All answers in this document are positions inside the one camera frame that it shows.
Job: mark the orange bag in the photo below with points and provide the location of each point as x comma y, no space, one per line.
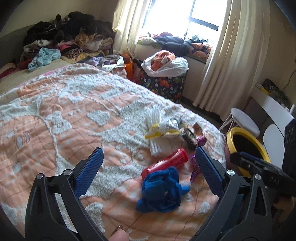
128,67

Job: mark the dark bag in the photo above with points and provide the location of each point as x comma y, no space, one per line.
275,90

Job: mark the red plastic bottle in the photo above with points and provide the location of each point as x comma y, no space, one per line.
166,162

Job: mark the peach and white blanket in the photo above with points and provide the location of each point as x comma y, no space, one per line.
69,115

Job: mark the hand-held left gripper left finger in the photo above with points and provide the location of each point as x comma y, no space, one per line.
89,171

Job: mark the yellow and white snack packet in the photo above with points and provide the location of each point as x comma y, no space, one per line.
161,129

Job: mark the patterned clothes pile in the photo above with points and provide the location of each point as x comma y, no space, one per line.
71,52

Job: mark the person's left hand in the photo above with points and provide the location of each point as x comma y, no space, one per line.
119,237

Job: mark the grey headboard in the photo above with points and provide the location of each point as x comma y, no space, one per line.
11,46

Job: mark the orange clothes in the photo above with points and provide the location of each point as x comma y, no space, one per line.
161,55

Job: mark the white dressing table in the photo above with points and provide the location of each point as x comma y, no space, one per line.
275,106

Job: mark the floral fabric bag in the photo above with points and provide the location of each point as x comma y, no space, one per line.
120,70

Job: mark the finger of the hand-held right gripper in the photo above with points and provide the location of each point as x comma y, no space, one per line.
242,163
254,158

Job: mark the white plastic bag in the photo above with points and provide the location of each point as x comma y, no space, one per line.
178,66

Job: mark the pale green cloth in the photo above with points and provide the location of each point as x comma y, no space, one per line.
148,41

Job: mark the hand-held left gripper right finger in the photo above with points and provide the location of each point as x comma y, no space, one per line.
209,171

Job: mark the tan clothes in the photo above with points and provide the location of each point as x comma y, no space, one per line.
92,42

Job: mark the yellow box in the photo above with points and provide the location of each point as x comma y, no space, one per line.
262,89

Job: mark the orange patterned quilt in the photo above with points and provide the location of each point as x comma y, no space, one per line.
200,49

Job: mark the purple snack wrapper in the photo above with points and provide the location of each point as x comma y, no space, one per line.
196,171
201,140

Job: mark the light blue cloth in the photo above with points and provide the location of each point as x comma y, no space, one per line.
46,56

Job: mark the yellow rimmed black trash bin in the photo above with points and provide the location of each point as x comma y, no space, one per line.
245,144

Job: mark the white round stool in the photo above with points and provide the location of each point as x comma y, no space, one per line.
245,121

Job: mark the black framed window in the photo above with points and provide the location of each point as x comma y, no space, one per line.
203,24

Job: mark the dark blue jacket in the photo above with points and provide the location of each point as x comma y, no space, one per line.
173,44

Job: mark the dark clothes pile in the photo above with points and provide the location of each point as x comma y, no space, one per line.
81,23

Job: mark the white tissue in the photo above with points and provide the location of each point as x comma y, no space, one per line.
155,113

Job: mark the lavender and white clothes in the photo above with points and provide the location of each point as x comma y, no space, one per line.
99,61

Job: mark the beige bed sheet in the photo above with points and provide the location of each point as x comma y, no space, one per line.
23,76

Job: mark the dinosaur print laundry basket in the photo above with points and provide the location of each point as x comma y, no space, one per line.
166,88

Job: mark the red cloth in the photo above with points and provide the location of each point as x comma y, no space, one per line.
7,71

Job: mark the cream curtain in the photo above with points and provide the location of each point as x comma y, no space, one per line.
231,58
129,27

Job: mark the brown snack wrapper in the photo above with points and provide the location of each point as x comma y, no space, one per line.
190,138

